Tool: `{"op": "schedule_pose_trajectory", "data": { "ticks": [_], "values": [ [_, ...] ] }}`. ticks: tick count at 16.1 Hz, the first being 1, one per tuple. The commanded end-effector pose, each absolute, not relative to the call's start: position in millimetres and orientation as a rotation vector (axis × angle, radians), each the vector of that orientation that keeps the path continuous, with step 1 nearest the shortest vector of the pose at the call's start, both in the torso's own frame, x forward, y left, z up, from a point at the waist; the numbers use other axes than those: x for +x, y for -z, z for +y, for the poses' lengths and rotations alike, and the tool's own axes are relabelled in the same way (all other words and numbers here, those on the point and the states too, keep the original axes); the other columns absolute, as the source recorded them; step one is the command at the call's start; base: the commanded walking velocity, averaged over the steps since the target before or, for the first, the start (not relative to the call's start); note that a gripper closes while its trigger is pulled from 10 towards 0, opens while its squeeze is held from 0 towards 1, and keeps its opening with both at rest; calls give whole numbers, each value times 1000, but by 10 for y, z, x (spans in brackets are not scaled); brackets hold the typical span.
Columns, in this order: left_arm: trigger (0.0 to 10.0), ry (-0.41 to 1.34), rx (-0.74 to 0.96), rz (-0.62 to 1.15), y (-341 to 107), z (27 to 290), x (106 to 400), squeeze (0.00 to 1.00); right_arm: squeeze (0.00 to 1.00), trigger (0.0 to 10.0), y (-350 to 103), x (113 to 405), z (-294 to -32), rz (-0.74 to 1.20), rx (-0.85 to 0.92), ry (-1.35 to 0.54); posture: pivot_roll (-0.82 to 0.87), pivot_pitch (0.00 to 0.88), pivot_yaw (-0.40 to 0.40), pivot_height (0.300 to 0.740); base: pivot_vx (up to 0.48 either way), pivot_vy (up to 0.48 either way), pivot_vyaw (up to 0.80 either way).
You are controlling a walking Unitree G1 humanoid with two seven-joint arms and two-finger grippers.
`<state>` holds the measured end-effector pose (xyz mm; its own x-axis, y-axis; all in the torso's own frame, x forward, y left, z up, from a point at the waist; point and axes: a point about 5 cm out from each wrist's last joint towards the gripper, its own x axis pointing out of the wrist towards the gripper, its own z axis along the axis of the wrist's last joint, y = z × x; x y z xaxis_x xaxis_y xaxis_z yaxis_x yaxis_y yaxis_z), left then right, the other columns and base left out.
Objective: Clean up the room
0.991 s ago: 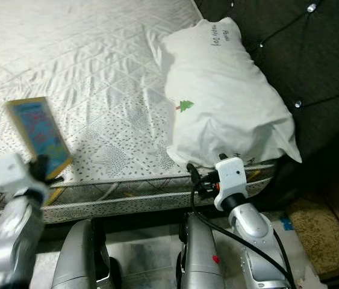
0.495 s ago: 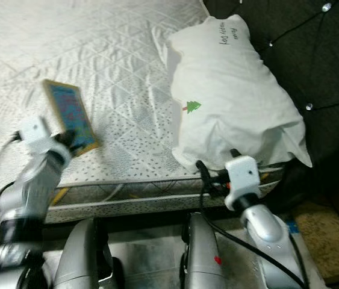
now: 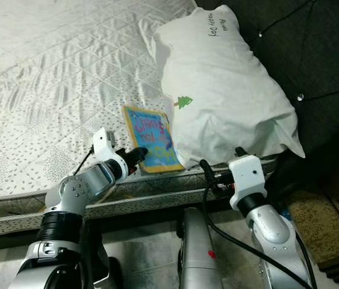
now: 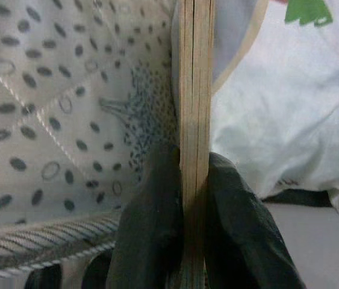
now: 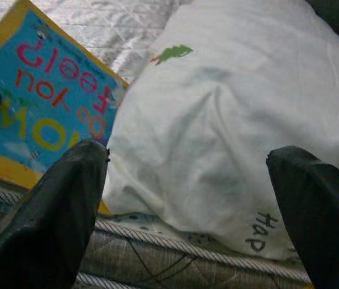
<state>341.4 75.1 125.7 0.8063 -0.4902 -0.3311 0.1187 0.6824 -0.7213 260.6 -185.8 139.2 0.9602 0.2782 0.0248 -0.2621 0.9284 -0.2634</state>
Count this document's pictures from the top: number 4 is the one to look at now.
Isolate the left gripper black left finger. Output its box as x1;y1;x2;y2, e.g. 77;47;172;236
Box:
105;144;185;289

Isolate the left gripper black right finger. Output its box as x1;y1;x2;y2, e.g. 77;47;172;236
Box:
204;152;305;289

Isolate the white pillow with tree print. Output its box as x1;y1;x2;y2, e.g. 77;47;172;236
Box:
211;0;339;216

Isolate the blue yellow children's book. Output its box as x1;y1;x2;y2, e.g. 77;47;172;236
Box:
178;0;217;289

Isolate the grey quilted mattress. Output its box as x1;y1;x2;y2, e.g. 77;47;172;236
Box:
0;0;182;284

